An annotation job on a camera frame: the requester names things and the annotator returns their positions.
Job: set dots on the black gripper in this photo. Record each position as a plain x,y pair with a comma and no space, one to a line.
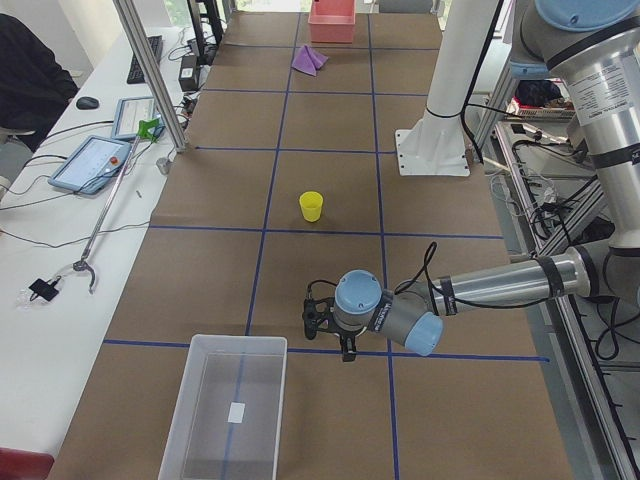
347,339

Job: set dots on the purple microfiber cloth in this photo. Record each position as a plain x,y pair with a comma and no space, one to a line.
308,61

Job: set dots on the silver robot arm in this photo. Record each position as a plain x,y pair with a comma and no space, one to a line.
590,46

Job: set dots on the translucent white plastic box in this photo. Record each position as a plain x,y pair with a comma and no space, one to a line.
227,418

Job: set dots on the yellow plastic cup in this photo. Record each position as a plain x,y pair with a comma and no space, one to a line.
311,204

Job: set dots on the small metal cylinder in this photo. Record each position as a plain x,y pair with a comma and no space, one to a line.
163,165

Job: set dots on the small black clip device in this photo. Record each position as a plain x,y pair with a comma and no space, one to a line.
46,290

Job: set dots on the near blue teach pendant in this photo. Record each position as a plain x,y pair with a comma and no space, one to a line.
91,165

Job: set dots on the blue teach pendant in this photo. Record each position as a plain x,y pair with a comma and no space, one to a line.
129,112
91,165

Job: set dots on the black power adapter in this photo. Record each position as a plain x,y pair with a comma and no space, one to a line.
189,73

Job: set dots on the far blue teach pendant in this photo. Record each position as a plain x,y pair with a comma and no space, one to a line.
129,112

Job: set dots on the pink plastic bin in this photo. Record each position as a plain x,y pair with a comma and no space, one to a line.
332,21

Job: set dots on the red object at corner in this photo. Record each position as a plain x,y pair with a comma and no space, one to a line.
21,464

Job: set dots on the black computer mouse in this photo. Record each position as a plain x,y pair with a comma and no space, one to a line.
87,103

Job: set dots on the person in black clothes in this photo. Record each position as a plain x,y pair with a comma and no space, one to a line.
35,89

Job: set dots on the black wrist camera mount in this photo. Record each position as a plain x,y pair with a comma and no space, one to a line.
318,316

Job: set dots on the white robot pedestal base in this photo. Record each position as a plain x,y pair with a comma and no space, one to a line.
435,145

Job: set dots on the aluminium frame post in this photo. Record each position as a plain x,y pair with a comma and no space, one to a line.
137,37

